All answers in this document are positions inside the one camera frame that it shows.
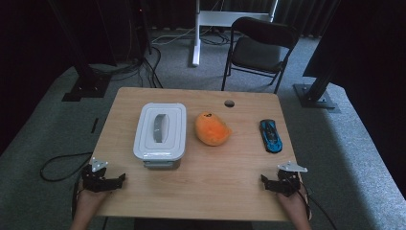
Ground clear brown storage container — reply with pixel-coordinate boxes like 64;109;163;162
142;157;183;171

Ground white floor cable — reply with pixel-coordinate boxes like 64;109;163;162
150;26;196;45

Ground person's left hand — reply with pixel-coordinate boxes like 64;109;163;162
76;187;111;216

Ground white lid with grey handle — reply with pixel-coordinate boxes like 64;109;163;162
132;102;188;162

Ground black looped floor cable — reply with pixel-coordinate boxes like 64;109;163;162
39;151;95;183

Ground black metal stand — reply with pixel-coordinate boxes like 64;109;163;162
293;0;341;110
47;0;113;103

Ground right hand-held gripper cable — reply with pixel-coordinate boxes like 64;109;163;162
296;178;313;221

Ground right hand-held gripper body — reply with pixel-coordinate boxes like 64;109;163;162
275;160;308;197

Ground black floor cable bundle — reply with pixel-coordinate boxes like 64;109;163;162
89;46;165;89

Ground thin black floor cable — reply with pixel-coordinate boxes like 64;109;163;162
307;194;338;230

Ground white desk frame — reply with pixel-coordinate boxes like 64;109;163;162
191;0;280;68

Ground person's right hand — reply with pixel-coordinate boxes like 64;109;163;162
276;187;310;219

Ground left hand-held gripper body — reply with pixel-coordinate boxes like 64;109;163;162
80;156;112;194

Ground black folding chair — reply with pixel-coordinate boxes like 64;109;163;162
220;16;301;95

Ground blue toy car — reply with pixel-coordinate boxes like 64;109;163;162
259;118;283;154

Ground orange plush toy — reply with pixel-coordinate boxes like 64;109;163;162
193;111;234;148

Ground black equipment tower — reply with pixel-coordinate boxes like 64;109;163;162
104;0;153;66

